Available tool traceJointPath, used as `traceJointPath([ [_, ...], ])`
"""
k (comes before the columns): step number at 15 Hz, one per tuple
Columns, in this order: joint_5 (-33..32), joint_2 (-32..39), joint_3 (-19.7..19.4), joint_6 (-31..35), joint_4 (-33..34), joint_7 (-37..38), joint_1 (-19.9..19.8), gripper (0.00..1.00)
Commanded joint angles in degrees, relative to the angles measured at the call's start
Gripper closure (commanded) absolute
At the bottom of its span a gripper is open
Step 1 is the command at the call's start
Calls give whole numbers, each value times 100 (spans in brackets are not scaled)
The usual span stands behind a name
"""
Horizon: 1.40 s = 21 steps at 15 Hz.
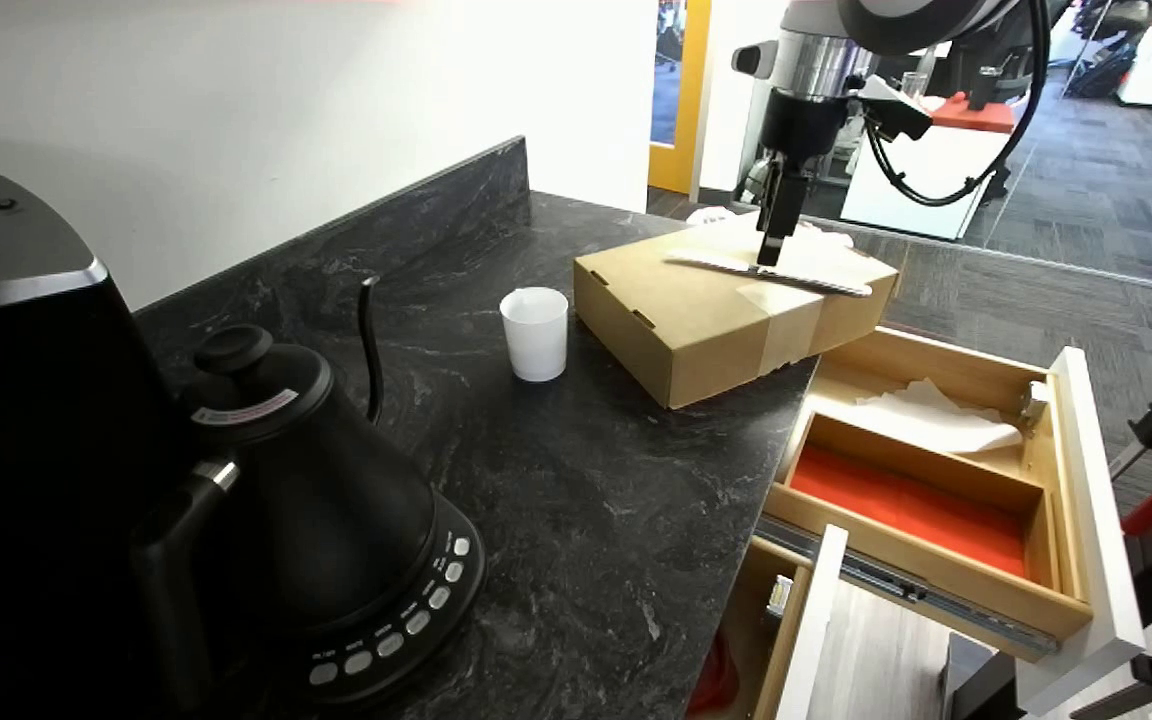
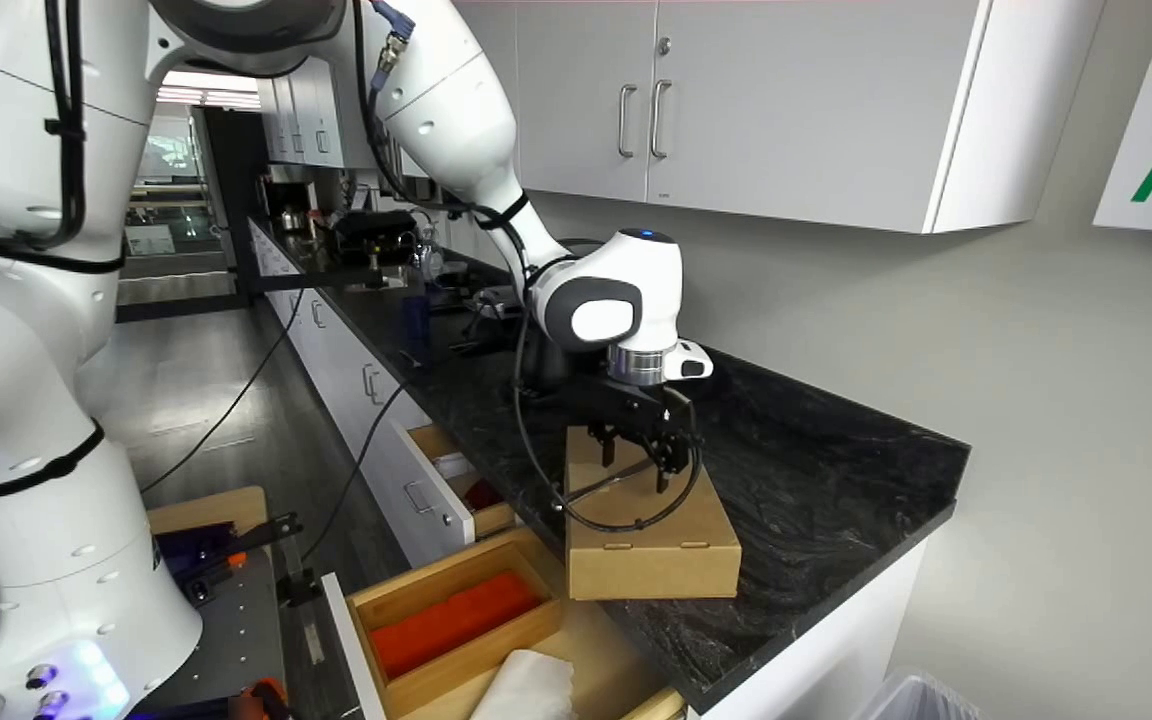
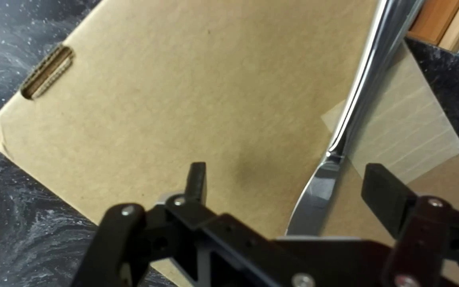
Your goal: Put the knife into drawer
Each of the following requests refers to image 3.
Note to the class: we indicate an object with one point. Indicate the silver table knife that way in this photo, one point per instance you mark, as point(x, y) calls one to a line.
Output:
point(387, 30)

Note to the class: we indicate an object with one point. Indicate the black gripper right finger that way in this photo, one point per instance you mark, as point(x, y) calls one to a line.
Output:
point(387, 199)

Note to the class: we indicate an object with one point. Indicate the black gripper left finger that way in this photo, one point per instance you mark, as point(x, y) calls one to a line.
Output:
point(196, 181)

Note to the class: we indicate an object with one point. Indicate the brown cardboard box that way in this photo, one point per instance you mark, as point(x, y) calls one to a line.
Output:
point(140, 90)

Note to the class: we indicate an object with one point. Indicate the open wooden drawer white front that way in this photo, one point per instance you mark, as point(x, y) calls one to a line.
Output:
point(437, 25)

